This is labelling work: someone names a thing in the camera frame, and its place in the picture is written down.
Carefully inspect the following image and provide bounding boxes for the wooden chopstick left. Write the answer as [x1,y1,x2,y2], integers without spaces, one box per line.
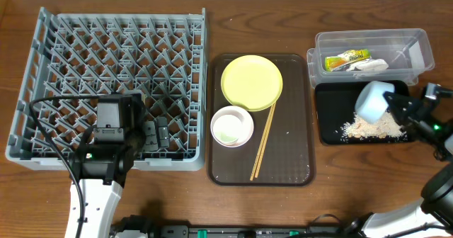
[249,103,275,181]

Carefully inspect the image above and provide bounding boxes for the wooden chopstick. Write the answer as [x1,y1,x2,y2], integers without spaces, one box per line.
[253,101,277,179]
[249,103,275,181]

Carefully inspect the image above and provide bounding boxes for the wooden chopstick right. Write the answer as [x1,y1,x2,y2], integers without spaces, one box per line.
[253,101,277,179]

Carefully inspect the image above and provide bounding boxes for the white wrapper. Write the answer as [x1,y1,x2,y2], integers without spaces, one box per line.
[346,59,389,72]

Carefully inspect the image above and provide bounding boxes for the clear plastic bin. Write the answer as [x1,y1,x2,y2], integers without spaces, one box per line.
[306,28,435,87]

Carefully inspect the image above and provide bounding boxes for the black waste tray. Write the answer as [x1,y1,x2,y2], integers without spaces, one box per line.
[315,81,413,145]

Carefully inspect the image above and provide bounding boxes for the rice and peanut scraps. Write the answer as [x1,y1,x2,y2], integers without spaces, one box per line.
[341,112,406,140]

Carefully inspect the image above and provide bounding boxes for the brown serving tray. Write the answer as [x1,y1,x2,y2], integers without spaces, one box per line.
[206,54,316,187]

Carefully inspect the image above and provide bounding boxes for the orange green snack wrapper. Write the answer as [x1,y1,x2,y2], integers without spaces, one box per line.
[324,49,371,72]

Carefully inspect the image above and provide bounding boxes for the yellow round plate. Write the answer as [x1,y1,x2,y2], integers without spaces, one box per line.
[220,55,283,112]

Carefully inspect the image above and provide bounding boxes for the grey plastic dishwasher rack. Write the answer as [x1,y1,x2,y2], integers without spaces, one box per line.
[5,8,208,171]

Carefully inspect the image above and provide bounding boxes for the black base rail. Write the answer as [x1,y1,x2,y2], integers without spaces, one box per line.
[108,215,357,238]

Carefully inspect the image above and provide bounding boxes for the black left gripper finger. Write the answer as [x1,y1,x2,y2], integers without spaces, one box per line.
[143,121,159,152]
[156,116,170,148]

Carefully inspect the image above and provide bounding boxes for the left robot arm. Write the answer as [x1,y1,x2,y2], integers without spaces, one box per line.
[65,92,170,237]

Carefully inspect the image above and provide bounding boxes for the translucent white cup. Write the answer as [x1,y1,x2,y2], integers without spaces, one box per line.
[212,115,242,145]

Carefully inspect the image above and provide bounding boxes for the pink bowl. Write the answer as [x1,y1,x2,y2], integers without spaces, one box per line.
[210,106,254,147]

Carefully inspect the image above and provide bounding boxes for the light blue bowl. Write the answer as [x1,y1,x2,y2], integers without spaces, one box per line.
[355,81,395,124]

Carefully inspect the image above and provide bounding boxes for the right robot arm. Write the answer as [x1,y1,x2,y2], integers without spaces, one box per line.
[343,81,452,237]

